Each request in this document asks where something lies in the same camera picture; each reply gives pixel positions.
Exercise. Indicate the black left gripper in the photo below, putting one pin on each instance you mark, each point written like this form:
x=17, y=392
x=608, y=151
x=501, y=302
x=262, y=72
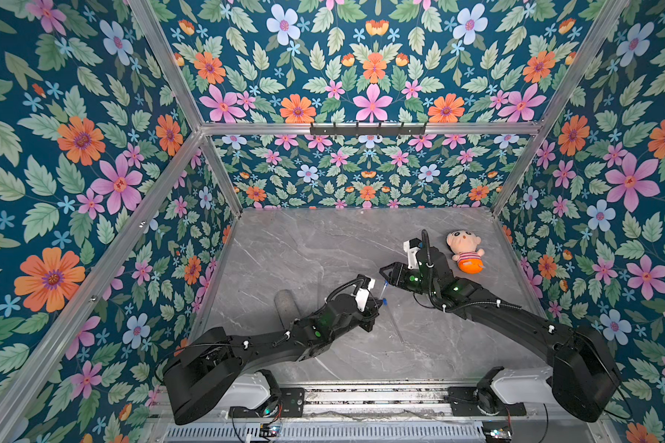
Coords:
x=368, y=317

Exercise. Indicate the metal hook rail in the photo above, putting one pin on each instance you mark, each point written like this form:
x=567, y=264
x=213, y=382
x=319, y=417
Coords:
x=373, y=129

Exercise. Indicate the plush doll orange pants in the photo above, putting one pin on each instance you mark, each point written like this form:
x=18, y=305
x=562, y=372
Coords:
x=466, y=251

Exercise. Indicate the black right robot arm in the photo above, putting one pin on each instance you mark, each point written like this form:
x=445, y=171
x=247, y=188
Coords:
x=584, y=375

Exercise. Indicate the clear test tube blue stopper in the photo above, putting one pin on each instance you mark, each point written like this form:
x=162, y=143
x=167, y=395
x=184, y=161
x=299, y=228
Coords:
x=389, y=311
x=382, y=293

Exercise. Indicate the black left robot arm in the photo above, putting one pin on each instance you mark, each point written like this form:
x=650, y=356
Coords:
x=198, y=378

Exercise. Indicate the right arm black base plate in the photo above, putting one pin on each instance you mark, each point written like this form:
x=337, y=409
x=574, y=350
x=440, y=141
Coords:
x=471, y=401

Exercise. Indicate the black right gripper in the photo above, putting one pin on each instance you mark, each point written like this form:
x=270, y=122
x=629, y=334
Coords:
x=398, y=270

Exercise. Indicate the grey oval stone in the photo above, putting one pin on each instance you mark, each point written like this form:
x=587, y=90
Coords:
x=286, y=307

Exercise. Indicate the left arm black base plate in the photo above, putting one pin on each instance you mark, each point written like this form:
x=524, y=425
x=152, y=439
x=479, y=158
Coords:
x=288, y=402

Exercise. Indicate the white ventilation grille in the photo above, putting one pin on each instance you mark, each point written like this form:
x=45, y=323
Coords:
x=328, y=432

